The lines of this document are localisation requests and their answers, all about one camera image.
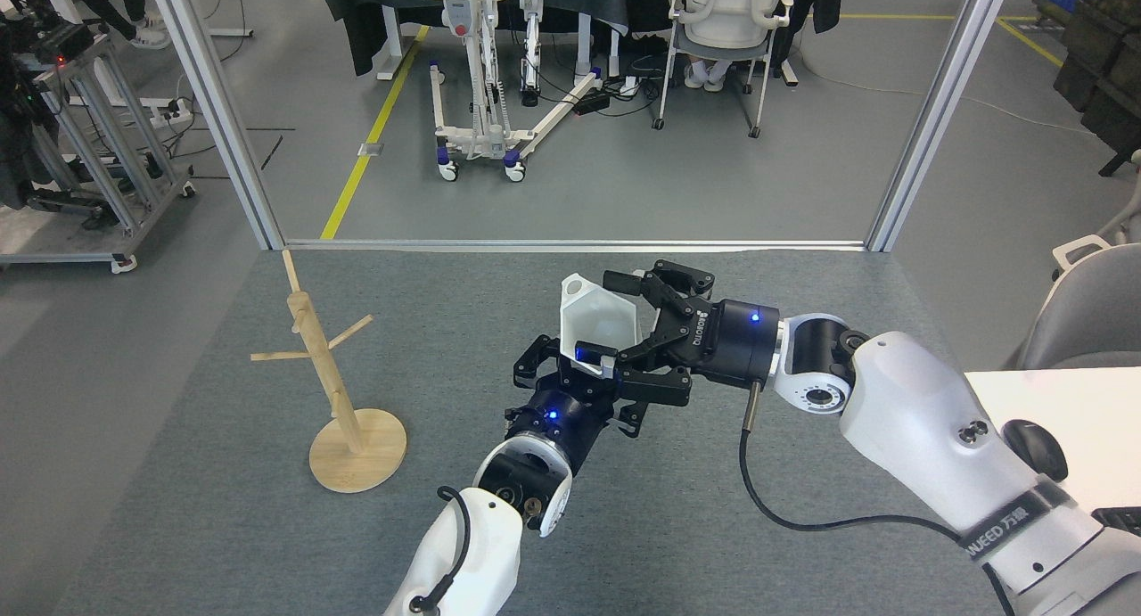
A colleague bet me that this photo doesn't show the white office chair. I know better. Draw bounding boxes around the white office chair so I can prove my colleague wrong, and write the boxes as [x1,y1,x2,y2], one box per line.
[653,0,800,140]

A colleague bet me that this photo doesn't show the aluminium frame cart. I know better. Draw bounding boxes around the aluminium frame cart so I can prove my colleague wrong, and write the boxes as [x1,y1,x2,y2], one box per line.
[0,28,198,275]

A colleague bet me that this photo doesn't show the black computer mouse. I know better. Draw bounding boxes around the black computer mouse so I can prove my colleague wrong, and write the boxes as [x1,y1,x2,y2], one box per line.
[1002,419,1069,483]

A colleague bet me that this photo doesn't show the black keyboard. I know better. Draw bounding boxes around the black keyboard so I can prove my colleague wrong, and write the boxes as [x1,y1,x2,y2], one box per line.
[1092,506,1141,537]

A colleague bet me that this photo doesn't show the white desk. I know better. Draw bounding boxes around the white desk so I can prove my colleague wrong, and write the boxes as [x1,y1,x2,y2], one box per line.
[967,367,1141,514]

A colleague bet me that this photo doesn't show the white power strip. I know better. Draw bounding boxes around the white power strip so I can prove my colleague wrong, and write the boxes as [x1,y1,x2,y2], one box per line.
[143,99,195,127]

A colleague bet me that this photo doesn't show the white faceted cup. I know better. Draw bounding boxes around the white faceted cup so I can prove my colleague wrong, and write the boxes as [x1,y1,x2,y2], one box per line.
[559,274,644,381]

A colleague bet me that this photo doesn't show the white stand on wheels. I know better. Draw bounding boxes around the white stand on wheels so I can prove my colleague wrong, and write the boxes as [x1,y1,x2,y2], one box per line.
[410,0,603,185]

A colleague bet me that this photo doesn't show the person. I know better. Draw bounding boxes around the person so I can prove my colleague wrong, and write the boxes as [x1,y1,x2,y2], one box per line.
[669,0,799,94]
[76,0,172,52]

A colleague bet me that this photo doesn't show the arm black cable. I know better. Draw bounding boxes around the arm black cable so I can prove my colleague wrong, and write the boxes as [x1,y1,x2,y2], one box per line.
[410,485,472,614]

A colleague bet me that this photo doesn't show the dark stacked crates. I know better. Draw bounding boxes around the dark stacked crates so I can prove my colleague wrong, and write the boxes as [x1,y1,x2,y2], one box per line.
[1052,0,1141,178]

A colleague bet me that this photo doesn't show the silver aluminium post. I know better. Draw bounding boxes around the silver aluminium post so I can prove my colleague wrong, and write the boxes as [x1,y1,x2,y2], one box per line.
[143,0,286,251]
[865,0,1017,253]

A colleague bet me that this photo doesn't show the black hanging jacket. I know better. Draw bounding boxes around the black hanging jacket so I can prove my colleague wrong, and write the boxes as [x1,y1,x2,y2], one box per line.
[784,0,844,37]

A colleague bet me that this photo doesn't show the wooden cup rack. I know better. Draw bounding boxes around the wooden cup rack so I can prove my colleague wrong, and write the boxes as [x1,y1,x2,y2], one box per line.
[250,250,408,494]

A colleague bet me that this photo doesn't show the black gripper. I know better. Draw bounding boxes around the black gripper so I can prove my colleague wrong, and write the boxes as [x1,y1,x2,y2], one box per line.
[575,259,785,409]
[504,334,653,475]

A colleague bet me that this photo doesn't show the grey chair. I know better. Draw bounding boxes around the grey chair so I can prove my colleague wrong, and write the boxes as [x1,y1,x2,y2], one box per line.
[1012,148,1141,370]

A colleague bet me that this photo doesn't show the silver table edge rail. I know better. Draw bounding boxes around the silver table edge rail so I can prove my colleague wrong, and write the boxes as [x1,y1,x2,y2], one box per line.
[283,238,870,253]

